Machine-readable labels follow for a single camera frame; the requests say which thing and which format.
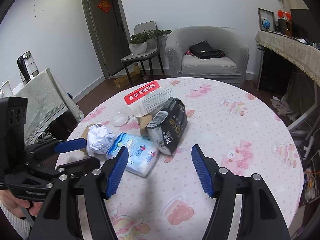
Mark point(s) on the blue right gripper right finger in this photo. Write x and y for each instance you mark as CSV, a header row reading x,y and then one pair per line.
x,y
205,169

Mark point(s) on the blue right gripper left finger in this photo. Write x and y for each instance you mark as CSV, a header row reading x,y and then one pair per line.
x,y
116,171

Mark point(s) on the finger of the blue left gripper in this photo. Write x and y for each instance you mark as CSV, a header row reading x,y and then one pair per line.
x,y
71,145

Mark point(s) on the brown cardboard tape roll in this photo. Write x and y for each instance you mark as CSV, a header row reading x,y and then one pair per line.
x,y
84,136

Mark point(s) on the paper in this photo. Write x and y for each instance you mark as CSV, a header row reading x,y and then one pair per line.
x,y
99,139

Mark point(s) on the blue tissue pack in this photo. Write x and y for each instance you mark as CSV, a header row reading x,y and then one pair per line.
x,y
142,153

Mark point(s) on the black snack bag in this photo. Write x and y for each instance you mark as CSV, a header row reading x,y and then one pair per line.
x,y
166,128

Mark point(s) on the white plastic lid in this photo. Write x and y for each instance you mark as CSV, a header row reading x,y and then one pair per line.
x,y
120,119

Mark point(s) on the red white SanDisk package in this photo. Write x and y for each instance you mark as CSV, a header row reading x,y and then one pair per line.
x,y
148,98

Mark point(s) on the person's left hand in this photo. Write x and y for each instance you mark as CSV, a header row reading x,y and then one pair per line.
x,y
15,205

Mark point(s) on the beige patterned tablecloth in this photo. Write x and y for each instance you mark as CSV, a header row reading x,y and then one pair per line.
x,y
47,100

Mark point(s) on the white ceramic mug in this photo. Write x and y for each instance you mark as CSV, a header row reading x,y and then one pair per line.
x,y
5,90

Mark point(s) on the electric glass kettle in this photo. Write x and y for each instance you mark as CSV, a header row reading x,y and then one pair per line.
x,y
27,67

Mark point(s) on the cardboard box on floor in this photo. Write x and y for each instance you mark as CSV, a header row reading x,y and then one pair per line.
x,y
123,81

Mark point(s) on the grey armchair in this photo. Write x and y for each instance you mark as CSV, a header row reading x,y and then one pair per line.
x,y
230,69

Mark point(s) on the black handbag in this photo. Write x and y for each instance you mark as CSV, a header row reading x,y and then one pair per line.
x,y
204,51

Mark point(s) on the potted green plant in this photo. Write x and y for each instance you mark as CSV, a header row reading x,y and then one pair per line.
x,y
138,43

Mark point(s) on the grey dining chair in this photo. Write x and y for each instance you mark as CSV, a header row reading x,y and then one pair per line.
x,y
153,50

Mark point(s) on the red fu door sticker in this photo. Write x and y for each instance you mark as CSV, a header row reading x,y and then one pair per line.
x,y
105,6

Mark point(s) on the grey door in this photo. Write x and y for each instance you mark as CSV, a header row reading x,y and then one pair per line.
x,y
108,35

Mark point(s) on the beige lace sideboard cloth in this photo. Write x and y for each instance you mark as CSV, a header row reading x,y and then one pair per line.
x,y
304,56

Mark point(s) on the small blue globe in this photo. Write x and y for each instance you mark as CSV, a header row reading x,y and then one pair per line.
x,y
266,24

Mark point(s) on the framed picture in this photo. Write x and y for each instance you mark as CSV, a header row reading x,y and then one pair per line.
x,y
266,14

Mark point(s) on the black monitor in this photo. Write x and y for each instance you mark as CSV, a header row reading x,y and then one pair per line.
x,y
303,24

